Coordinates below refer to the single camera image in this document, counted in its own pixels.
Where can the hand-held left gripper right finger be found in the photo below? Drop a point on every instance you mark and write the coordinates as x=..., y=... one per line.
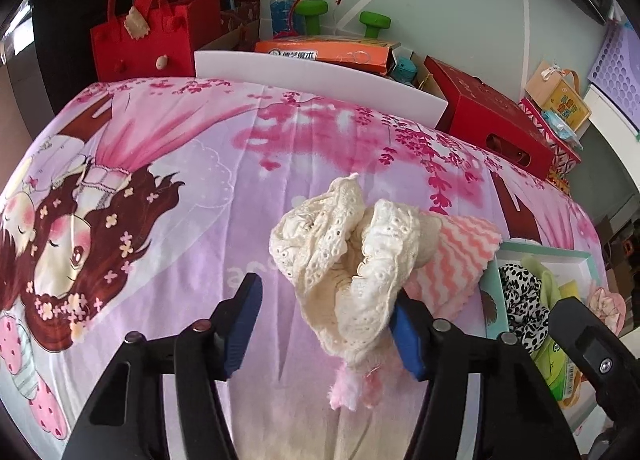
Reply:
x=407, y=337

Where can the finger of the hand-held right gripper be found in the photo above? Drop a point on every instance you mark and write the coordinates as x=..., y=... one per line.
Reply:
x=595, y=350

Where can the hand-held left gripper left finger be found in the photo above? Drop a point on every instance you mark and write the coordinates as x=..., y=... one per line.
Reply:
x=242, y=325

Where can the green tissue pack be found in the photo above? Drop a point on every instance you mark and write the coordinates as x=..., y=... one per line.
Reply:
x=560, y=370

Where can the yellow sponge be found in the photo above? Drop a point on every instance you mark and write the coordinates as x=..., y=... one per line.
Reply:
x=570, y=291

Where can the green cloth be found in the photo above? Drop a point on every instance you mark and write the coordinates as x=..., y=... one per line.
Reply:
x=547, y=280

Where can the black white spotted scrunchie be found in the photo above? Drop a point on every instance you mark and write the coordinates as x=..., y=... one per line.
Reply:
x=520, y=300

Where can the teal shallow cardboard box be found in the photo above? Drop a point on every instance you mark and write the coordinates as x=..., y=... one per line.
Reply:
x=492, y=300

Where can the pink white striped cloth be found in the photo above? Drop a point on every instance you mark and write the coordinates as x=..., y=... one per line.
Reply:
x=465, y=250

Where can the cream lace pink cloth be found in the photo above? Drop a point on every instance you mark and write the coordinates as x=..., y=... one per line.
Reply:
x=340, y=250

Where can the red white patterned box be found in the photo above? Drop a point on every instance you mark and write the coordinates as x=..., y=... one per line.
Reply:
x=562, y=153

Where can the white shelf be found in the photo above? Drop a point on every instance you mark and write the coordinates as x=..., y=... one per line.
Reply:
x=615, y=140

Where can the light blue packet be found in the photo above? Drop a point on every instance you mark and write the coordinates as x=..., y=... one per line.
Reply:
x=560, y=128

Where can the red gift box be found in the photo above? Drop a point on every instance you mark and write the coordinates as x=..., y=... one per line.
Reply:
x=490, y=110

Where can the white foam board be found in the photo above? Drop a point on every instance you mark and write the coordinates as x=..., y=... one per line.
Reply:
x=300, y=80

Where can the small teal gadget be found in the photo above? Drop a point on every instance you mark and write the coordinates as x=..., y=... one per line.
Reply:
x=404, y=71

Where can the purple perforated basket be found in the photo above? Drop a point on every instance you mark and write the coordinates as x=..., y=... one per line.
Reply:
x=617, y=70

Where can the orange carton box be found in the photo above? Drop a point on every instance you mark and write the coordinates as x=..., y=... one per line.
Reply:
x=325, y=53

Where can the red felt handbag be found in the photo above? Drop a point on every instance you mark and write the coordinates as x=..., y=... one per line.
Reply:
x=150, y=45

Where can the green dumbbell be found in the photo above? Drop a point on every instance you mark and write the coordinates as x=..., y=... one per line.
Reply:
x=312, y=15
x=375, y=23

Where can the clear water bottle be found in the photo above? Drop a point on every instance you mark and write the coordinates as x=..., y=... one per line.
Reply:
x=282, y=5

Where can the black cabinet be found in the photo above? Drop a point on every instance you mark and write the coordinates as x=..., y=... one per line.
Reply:
x=65, y=30

